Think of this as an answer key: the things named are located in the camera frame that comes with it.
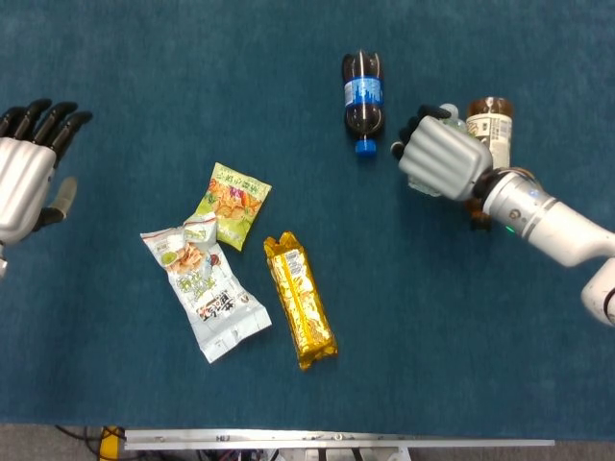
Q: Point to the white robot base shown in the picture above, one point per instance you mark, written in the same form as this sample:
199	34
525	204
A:
298	456

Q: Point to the clear water bottle green label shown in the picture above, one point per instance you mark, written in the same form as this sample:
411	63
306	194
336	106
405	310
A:
454	122

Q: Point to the yellow-green chip bag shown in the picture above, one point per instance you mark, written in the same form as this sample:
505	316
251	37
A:
235	201

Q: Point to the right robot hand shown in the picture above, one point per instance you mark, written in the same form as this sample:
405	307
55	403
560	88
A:
442	158

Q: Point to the yellow floor object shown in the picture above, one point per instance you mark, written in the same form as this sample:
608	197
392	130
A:
110	446

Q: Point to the white snack bag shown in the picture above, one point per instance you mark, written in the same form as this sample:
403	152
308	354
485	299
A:
206	288

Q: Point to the aluminium frame rail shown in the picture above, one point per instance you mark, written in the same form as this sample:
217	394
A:
288	439

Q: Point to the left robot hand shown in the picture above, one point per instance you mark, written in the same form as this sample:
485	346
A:
21	182

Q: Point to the amber tea bottle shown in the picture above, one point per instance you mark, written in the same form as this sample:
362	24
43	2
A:
495	134

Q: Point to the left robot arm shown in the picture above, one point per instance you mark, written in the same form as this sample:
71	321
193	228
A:
2	259

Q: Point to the gold foil biscuit pack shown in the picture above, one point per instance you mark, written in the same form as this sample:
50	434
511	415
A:
300	298

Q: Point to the cola bottle blue label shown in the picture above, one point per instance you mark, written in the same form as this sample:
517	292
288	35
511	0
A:
363	91

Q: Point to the teal felt table cloth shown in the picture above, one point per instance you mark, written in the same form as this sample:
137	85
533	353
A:
432	360

